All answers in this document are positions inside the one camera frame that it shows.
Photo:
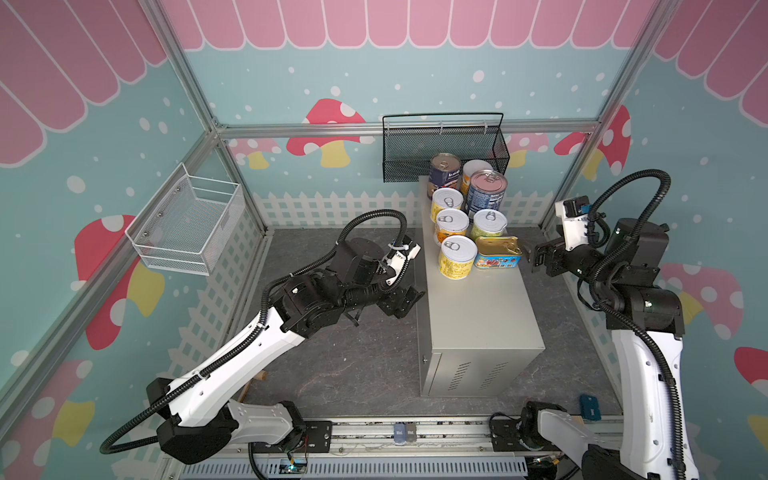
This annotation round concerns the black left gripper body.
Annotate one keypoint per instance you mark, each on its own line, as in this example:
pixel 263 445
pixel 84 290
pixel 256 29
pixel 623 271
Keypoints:
pixel 393 301

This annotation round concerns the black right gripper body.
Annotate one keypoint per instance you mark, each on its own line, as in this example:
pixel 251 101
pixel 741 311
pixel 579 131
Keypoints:
pixel 549 258

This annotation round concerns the gold rectangular spam tin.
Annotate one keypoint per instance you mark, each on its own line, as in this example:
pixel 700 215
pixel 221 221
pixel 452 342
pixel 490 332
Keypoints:
pixel 497 252

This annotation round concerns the green can white lid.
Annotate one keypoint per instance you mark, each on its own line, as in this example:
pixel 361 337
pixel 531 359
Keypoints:
pixel 488 223

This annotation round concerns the blue label tin can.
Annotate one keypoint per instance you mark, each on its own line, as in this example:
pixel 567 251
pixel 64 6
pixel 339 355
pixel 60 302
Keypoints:
pixel 487 191

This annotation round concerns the orange green plastic-lid can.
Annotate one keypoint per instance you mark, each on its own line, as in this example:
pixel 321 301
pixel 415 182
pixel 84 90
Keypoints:
pixel 469 169

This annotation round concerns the dark blue red label can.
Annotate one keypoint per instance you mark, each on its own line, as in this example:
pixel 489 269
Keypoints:
pixel 445 170

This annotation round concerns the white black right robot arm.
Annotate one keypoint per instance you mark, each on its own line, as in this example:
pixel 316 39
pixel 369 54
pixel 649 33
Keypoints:
pixel 646 326

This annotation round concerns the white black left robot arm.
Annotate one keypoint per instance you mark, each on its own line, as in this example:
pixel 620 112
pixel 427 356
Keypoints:
pixel 205 417

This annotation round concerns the grey metal cabinet counter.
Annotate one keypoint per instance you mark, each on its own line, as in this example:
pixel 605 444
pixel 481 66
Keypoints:
pixel 475 335

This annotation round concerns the teal object on floor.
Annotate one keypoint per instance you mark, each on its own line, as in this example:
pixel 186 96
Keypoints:
pixel 590 408

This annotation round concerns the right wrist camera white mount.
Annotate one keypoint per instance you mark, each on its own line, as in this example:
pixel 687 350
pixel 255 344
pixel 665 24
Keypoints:
pixel 573 214

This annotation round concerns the small blue device on rail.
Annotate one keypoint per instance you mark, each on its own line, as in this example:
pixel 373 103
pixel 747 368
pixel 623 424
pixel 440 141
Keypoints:
pixel 404 433

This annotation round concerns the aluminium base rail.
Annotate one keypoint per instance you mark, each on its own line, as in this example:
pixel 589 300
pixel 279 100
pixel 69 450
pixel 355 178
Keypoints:
pixel 463 435

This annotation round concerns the black wire mesh basket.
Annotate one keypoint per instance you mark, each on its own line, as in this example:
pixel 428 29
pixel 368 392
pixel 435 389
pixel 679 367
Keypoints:
pixel 410 141

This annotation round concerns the white slotted cable duct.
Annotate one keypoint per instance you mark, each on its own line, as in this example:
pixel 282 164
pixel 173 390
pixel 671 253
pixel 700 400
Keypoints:
pixel 398 468

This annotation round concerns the white wire mesh basket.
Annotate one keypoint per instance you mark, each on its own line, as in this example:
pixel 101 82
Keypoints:
pixel 187 224

